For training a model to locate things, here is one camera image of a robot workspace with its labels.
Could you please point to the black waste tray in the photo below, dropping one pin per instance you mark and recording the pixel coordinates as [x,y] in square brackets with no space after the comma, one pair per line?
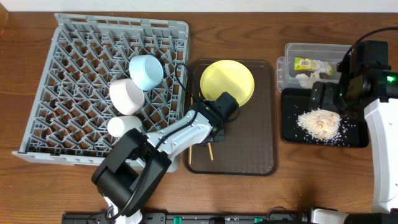
[352,132]

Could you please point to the brown serving tray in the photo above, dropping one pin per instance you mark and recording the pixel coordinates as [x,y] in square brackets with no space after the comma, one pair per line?
[251,144]

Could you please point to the clear plastic bin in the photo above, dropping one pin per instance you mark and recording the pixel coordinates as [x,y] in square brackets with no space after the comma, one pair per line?
[285,73]

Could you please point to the grey plastic dish rack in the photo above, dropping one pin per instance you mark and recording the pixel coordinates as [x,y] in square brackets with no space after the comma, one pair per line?
[68,121]

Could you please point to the rice food waste pile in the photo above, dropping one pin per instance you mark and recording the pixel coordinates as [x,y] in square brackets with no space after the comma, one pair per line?
[325,127]

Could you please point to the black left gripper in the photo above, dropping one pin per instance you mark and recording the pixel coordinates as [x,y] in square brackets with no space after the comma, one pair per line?
[214,135]

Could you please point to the green snack wrapper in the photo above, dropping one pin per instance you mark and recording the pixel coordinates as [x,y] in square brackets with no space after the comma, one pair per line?
[306,64]

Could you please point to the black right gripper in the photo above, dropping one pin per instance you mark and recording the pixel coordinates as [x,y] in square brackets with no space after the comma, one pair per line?
[324,96]

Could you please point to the white cup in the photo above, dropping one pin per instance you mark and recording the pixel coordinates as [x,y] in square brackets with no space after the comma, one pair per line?
[118,126]

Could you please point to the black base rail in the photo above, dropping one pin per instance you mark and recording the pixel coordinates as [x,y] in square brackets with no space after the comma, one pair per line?
[276,215]

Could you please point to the light blue bowl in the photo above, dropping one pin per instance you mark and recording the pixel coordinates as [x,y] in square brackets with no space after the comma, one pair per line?
[146,71]

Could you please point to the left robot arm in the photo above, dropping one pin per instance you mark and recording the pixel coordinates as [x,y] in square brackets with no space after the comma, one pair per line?
[132,171]

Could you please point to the white tissue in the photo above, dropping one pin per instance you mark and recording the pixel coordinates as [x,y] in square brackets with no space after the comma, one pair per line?
[306,81]

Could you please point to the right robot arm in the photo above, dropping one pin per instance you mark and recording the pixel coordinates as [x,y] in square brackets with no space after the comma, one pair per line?
[375,93]

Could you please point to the yellow plate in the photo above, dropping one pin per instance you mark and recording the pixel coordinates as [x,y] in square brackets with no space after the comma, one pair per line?
[227,76]

